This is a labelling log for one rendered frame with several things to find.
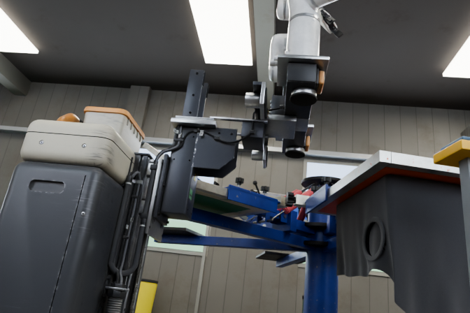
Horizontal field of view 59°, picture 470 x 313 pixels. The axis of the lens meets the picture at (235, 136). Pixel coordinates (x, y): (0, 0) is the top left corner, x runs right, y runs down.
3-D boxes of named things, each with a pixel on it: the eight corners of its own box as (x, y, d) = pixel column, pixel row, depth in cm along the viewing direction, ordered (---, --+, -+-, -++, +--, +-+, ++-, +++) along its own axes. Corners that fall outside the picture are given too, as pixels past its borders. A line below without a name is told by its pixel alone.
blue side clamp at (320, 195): (336, 201, 172) (337, 185, 174) (325, 200, 171) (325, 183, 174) (315, 215, 200) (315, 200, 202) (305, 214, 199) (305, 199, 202)
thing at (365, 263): (414, 293, 125) (409, 178, 138) (386, 290, 124) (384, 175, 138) (354, 295, 167) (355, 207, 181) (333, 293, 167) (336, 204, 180)
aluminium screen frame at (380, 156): (557, 188, 131) (555, 177, 133) (379, 161, 127) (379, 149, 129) (423, 228, 204) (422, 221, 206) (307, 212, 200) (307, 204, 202)
